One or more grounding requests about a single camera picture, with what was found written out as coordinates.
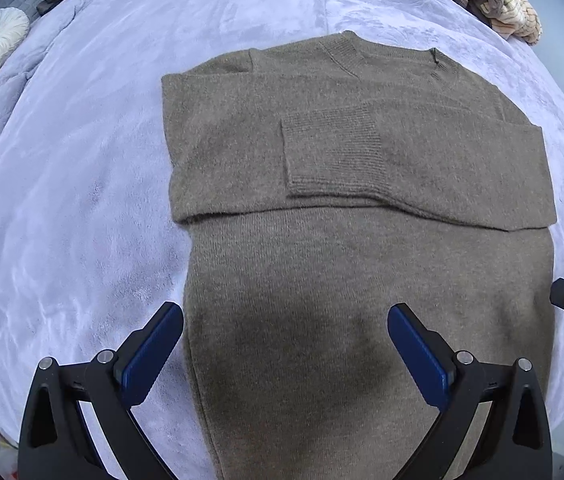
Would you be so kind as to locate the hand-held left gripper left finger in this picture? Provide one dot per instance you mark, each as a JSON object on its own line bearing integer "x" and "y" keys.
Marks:
{"x": 154, "y": 355}

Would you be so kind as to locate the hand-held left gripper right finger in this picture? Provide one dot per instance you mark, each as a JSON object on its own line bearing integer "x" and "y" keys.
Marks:
{"x": 419, "y": 360}

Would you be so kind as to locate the olive brown knit sweater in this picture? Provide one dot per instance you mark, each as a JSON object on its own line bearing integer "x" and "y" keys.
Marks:
{"x": 337, "y": 260}

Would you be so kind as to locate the lavender plush blanket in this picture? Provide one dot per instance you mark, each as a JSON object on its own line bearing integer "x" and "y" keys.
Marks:
{"x": 87, "y": 185}

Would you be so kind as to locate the cream striped knit garment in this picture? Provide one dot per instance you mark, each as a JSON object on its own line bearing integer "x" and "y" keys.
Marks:
{"x": 516, "y": 7}

